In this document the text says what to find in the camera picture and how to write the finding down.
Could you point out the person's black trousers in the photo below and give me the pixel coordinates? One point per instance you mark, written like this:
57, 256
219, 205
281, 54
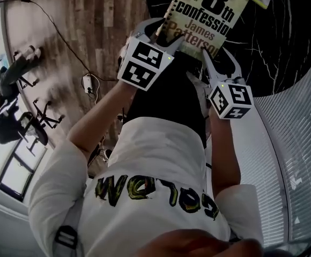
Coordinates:
169, 95

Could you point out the olive book with black lettering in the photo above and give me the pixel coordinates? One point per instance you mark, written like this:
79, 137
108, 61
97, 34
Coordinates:
206, 15

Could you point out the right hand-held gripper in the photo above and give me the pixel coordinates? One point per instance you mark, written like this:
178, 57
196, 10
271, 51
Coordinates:
233, 100

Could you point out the person's white printed t-shirt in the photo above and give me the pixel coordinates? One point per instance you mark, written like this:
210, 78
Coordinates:
158, 154

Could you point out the person's chin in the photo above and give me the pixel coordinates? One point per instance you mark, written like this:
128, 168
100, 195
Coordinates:
195, 246

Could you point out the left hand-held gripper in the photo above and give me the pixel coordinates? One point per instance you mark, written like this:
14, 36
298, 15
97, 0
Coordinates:
142, 68

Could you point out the person's left forearm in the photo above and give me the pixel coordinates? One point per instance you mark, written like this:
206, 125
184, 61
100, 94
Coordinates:
99, 114

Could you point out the white power adapter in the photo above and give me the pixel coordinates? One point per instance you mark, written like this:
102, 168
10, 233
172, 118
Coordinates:
87, 83

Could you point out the person's right forearm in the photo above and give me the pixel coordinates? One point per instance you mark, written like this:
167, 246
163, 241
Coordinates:
222, 157

